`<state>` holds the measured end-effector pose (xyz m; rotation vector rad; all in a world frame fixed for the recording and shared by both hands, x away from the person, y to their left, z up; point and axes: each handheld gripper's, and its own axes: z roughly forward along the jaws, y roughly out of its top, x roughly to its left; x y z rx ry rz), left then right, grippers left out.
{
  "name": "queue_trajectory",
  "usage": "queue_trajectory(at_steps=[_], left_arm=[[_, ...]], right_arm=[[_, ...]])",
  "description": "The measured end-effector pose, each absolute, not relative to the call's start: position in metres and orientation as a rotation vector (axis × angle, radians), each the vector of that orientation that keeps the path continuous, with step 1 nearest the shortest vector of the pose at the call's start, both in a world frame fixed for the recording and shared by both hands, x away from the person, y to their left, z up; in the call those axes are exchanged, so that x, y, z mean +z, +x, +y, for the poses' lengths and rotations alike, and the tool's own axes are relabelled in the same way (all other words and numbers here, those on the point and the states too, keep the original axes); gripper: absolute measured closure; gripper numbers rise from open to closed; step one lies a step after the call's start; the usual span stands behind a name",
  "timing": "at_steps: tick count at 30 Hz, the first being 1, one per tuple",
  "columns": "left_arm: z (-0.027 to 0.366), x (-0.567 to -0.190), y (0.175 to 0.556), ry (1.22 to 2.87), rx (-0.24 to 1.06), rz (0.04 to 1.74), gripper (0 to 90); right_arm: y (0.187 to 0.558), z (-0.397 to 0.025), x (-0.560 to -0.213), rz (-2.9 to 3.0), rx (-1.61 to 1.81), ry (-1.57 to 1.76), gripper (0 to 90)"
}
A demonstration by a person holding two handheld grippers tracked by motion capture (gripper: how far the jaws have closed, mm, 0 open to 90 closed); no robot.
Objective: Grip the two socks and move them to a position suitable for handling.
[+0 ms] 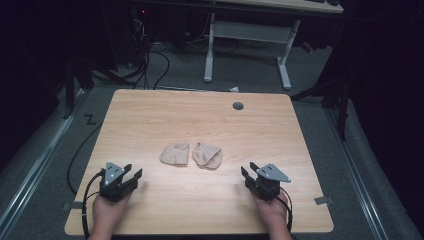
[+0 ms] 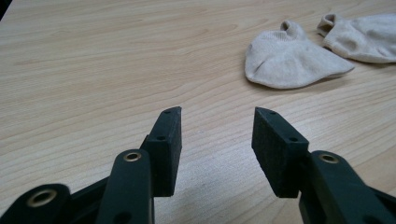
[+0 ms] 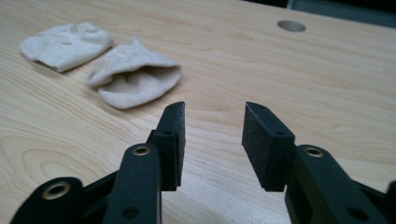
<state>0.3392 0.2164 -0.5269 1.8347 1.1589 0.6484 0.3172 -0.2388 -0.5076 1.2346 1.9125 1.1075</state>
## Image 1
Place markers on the crumpled white paper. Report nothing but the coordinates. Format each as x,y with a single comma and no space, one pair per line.
234,89

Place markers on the black metal stand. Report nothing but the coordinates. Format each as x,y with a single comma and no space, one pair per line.
336,96
70,86

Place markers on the small red object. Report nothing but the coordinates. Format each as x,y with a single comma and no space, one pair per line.
307,47

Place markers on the grey tape piece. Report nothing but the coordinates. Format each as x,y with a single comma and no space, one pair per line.
70,205
323,200

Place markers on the person's right hand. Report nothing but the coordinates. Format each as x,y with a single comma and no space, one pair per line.
273,211

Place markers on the beige sock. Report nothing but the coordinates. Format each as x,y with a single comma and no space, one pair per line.
207,155
175,154

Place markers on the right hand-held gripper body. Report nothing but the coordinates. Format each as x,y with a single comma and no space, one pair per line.
266,185

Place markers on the white-framed desk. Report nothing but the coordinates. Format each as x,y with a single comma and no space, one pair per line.
250,31

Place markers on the person's left hand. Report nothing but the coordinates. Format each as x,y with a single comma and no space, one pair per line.
108,213

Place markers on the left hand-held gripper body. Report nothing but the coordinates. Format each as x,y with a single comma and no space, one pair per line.
111,186

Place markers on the metal floor rail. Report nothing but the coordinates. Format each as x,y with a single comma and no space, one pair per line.
36,160
356,173

